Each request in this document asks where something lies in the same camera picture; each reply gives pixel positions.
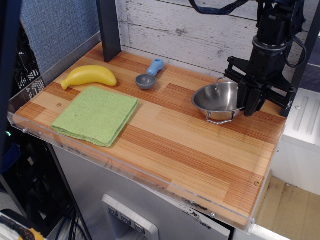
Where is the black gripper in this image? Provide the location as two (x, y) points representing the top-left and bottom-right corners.
(224, 37), (296, 117)

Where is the steel colander bowl with handles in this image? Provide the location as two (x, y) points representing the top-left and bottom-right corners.
(191, 80), (245, 125)

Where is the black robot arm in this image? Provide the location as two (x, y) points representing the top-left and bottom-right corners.
(224, 0), (307, 117)

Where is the white ribbed appliance top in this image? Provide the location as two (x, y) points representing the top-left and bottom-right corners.
(283, 88), (320, 147)

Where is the green folded cloth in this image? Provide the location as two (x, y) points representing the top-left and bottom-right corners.
(51, 86), (139, 147)

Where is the clear acrylic table guard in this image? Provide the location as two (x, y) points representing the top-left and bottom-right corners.
(8, 81), (284, 240)

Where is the yellow plastic banana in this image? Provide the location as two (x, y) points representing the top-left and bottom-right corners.
(60, 65), (117, 90)

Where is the silver toy fridge cabinet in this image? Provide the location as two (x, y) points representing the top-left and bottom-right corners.
(50, 146), (234, 240)

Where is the grey dispenser button panel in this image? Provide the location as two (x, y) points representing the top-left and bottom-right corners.
(101, 194), (159, 240)

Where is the black plastic crate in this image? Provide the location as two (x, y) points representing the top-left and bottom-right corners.
(14, 24), (42, 91)

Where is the yellow black object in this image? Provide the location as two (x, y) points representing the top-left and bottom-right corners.
(18, 228), (45, 240)

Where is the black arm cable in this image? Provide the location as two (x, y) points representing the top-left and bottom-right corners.
(187, 0), (251, 15)

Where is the blue handled grey spoon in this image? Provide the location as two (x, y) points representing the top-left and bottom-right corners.
(135, 59), (165, 90)

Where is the right dark vertical post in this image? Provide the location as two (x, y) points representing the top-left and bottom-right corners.
(279, 0), (320, 118)

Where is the dark vertical post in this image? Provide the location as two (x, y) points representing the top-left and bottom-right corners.
(96, 0), (122, 63)
(279, 0), (320, 118)

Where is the left dark vertical post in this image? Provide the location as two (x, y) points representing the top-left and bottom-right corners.
(96, 0), (122, 63)

